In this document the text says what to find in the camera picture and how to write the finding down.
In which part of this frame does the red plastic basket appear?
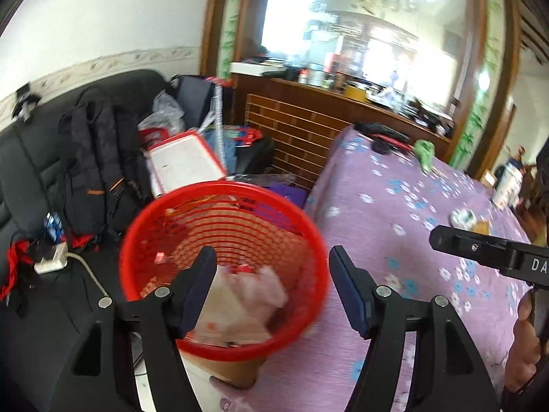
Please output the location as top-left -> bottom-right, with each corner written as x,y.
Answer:
119,181 -> 332,359

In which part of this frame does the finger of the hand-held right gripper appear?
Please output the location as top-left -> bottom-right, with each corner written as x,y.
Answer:
430,225 -> 522,274

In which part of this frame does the green bamboo wall sticker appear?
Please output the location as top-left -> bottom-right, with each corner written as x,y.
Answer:
455,0 -> 505,169
217,0 -> 246,79

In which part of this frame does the blue white packet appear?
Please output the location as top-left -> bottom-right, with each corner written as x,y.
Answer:
45,212 -> 63,241

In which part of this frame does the white power cable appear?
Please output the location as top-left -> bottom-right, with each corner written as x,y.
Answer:
66,251 -> 113,298

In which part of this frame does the white tray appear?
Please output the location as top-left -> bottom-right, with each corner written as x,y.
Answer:
229,62 -> 286,79

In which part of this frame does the colourful bag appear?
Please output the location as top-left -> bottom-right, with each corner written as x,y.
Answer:
201,124 -> 263,156

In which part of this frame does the wooden counter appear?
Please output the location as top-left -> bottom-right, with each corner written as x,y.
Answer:
234,73 -> 455,190

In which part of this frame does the white crumpled tissue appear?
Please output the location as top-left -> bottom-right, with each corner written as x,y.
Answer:
450,209 -> 476,229

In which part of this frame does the white power strip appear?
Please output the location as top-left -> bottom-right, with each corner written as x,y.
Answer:
34,242 -> 70,275

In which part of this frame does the dark fabric bag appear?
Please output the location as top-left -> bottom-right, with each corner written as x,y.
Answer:
172,75 -> 216,130

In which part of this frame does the black red tool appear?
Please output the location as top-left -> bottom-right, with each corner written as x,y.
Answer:
354,122 -> 413,147

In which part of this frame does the black sofa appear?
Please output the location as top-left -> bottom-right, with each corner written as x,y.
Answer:
0,69 -> 183,412

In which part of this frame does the red white box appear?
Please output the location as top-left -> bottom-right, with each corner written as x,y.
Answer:
148,131 -> 231,199

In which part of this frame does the black backpack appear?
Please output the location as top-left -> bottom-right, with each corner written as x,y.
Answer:
58,86 -> 153,246

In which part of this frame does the white canister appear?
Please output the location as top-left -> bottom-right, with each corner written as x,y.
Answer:
491,165 -> 524,212

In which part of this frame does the silver wrapped pole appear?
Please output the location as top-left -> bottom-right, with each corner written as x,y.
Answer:
207,79 -> 229,178

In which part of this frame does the plastic wrapper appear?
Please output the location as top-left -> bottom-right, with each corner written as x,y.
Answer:
195,264 -> 289,346

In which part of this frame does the green cloth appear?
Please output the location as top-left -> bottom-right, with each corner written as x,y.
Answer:
414,139 -> 436,173

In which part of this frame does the clear plastic bag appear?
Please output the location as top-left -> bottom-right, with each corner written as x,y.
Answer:
137,90 -> 186,136

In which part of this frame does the metal pot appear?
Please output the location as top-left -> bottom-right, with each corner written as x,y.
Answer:
306,62 -> 327,85

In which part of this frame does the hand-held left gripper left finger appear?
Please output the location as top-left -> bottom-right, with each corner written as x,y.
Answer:
40,245 -> 218,412

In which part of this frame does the black bag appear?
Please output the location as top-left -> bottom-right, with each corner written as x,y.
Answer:
236,137 -> 276,176

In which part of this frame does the purple floral tablecloth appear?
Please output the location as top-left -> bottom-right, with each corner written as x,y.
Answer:
214,126 -> 542,412

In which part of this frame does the purple bag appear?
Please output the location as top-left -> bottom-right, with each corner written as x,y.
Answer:
257,182 -> 308,212

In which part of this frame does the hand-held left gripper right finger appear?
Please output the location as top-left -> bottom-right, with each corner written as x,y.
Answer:
329,245 -> 500,412

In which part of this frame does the person's right hand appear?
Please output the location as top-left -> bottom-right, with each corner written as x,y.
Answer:
504,289 -> 549,396

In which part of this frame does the red black strap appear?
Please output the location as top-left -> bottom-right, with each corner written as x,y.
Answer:
0,240 -> 36,302

